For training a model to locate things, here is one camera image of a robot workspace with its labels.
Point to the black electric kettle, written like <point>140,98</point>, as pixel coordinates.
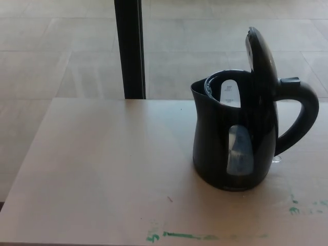
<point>210,143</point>

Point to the black vertical post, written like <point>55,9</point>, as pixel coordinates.
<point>130,48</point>

